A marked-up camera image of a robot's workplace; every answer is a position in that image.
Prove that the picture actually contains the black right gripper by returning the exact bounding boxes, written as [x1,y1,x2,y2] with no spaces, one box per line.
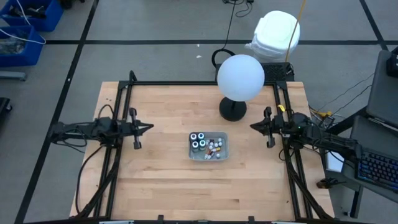
[249,106,292,149]

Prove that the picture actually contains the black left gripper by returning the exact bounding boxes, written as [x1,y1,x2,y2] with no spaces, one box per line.
[116,107,155,151]

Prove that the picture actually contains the clear plastic tray with batteries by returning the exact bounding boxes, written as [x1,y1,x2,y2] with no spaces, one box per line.
[188,131,230,162]

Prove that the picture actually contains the white globe table lamp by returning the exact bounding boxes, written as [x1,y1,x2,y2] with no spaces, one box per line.
[216,54,266,122]

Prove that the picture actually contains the black power adapter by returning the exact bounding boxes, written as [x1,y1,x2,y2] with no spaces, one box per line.
[320,116,336,129]

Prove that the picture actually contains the white printed paper sheet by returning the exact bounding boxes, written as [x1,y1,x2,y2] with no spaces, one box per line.
[325,151,345,173]

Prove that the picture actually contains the black workstation stand leg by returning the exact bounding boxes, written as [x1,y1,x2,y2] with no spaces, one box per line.
[329,107,369,135]

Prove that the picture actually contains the grey workstation shelf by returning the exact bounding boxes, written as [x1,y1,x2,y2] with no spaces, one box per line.
[366,49,398,127]
[341,115,398,203]

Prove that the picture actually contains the black backlit keyboard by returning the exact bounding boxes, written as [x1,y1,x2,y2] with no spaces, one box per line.
[356,148,398,191]

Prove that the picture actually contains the blue plastic storage crate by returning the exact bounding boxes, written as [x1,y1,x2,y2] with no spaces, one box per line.
[0,0,65,32]
[0,25,44,68]

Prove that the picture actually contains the grey metal bar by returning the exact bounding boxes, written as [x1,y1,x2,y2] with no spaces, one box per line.
[0,71,27,82]

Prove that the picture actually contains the black electronic device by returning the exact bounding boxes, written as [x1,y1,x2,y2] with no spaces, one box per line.
[386,46,398,78]

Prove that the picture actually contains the black robot parts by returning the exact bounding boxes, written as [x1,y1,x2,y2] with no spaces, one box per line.
[7,4,47,19]

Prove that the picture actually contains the black aluminium table frame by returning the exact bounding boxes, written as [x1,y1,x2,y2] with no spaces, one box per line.
[70,70,335,224]

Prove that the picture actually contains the yellow network cable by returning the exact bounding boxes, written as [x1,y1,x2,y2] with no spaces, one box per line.
[310,107,333,118]

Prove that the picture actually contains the black lamp power cable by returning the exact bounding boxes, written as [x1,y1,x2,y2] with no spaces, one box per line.
[211,0,238,68]

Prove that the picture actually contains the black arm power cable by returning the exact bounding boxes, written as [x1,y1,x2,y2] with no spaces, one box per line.
[75,144,105,215]

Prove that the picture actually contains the yellow hanging cable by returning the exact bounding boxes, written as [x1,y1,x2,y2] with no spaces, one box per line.
[285,0,308,62]

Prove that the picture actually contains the black workstation post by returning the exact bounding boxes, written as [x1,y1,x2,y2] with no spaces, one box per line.
[343,185,364,218]

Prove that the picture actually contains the black floor cable bundle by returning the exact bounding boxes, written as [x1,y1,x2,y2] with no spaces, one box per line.
[222,0,255,18]

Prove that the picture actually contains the white loose cable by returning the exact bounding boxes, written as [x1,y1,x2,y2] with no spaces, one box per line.
[0,0,47,45]

